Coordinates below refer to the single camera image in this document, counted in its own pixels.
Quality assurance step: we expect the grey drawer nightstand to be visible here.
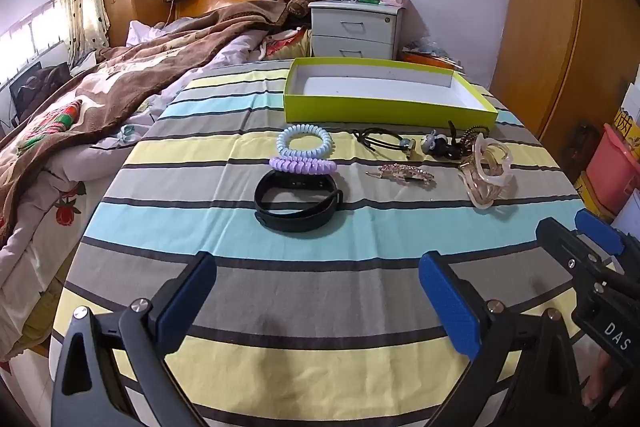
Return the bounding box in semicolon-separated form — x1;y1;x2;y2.
307;0;405;62

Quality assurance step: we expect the person's right hand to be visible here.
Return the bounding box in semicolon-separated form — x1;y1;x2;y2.
582;349;628;408

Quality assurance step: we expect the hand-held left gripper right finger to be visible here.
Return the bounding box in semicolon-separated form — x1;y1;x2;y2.
419;251;583;427

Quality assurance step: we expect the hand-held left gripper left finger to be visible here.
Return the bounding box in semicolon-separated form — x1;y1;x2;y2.
50;251;218;427

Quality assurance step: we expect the dotted window curtain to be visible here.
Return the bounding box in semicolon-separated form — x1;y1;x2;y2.
55;0;111;68

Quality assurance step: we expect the wide wooden wardrobe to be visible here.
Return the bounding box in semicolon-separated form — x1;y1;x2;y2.
492;0;640;168

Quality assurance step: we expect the blue spiral hair tie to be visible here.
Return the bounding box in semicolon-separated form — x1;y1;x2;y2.
276;123;333;158

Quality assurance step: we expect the pale floral quilt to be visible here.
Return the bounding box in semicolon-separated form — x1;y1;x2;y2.
0;21;281;360

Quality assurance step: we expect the dark floor object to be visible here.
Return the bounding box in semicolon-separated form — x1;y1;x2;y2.
562;122;601;178

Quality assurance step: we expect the brown fleece blanket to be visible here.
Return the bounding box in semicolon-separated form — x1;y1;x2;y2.
0;0;301;233

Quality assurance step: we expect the black silicone wristband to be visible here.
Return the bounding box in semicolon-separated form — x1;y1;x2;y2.
253;168;345;233

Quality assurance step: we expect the pink rhinestone hair clip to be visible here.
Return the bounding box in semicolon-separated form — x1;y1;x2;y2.
365;163;435;184

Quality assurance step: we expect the dark cloth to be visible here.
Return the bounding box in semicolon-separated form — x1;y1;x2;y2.
10;62;71;118

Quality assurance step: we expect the black elastic hair tie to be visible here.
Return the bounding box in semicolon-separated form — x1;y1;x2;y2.
351;127;418;156

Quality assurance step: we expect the yellow pillow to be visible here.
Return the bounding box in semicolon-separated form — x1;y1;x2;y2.
262;29;313;60

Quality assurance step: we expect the grey cartoon charm hair tie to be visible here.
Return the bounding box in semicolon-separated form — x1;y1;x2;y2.
419;121;463;160

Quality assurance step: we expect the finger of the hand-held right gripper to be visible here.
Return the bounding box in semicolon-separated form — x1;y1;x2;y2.
574;209;640;280
536;217;613;290

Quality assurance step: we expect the clear claw hair clip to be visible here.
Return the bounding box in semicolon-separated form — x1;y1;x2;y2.
459;133;513;210

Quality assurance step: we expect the dark bead bracelet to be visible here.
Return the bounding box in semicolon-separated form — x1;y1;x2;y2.
457;124;488;158

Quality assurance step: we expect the green shallow cardboard box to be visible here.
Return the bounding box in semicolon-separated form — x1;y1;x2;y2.
283;57;499;131

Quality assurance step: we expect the orange plastic basin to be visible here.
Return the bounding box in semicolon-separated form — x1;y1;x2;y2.
402;39;466;72

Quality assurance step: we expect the pink plastic bucket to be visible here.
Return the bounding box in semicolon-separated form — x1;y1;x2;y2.
585;123;640;212

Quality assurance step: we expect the purple spiral hair tie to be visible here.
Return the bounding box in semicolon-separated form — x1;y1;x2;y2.
269;155;337;176

